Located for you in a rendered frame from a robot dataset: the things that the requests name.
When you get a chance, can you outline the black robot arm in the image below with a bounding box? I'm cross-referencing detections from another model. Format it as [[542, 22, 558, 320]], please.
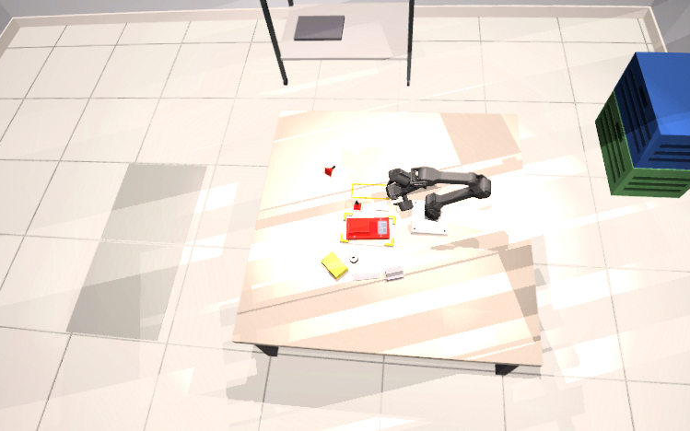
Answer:
[[385, 167, 491, 222]]

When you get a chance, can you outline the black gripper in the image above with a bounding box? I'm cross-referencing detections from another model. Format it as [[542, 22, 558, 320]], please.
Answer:
[[387, 169, 414, 212]]

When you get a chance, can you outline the yellow rectangular block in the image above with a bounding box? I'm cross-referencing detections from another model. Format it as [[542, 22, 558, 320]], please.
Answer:
[[321, 252, 348, 280]]

